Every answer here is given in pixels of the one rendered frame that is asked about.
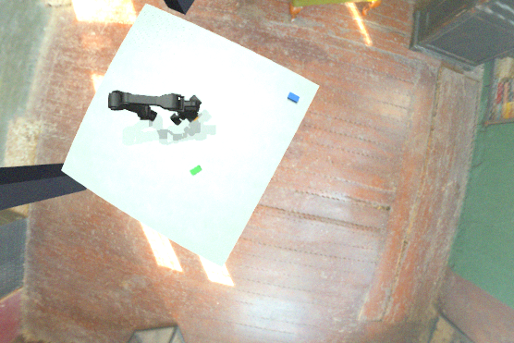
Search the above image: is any small green block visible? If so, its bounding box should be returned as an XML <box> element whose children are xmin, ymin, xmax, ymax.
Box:
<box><xmin>190</xmin><ymin>165</ymin><xmax>202</xmax><ymax>175</ymax></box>

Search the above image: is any small blue block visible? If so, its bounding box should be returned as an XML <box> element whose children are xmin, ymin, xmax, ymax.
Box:
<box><xmin>288</xmin><ymin>92</ymin><xmax>299</xmax><ymax>104</ymax></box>

